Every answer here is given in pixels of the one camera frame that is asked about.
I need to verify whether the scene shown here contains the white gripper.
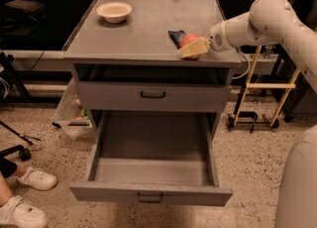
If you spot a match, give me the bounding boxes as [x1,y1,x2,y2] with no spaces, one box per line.
[177,22,232,58]

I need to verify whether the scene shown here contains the red apple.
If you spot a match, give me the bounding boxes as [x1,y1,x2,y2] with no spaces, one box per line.
[180,34,199,59]

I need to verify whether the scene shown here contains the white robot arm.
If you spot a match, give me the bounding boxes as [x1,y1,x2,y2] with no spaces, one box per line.
[178,0,317,228]

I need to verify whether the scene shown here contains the grey drawer cabinet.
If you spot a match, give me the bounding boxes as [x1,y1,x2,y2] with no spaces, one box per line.
[64,0,240,133]

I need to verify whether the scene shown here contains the grey upper closed drawer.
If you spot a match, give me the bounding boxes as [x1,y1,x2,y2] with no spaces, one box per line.
[75,81,231,112]

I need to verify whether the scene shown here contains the grey open drawer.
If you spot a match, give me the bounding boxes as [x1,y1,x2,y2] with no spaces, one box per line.
[70,111,232,206]

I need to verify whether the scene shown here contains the dark blue snack packet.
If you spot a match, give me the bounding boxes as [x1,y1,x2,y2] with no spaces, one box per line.
[168,30,186,49]

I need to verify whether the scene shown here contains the white bowl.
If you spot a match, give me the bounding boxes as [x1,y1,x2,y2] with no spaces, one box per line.
[96,2,132,24]

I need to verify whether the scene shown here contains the clear plastic bag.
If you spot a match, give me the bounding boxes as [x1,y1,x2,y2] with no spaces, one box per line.
[53,79,94,140]

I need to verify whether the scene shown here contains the black chair caster leg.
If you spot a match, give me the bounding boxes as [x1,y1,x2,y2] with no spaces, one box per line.
[0,145,32,161]

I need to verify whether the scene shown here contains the white sneaker upper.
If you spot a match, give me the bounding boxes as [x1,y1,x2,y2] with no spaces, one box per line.
[17,168,58,191]

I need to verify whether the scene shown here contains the person's leg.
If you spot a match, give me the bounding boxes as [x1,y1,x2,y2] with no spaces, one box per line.
[0,158,27,206]

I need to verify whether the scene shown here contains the white power cable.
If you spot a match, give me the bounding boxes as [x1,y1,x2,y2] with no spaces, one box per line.
[231,48,252,81]

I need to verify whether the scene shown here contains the yellow wooden ladder frame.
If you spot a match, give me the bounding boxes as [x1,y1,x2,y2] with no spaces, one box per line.
[227,0,301,129]

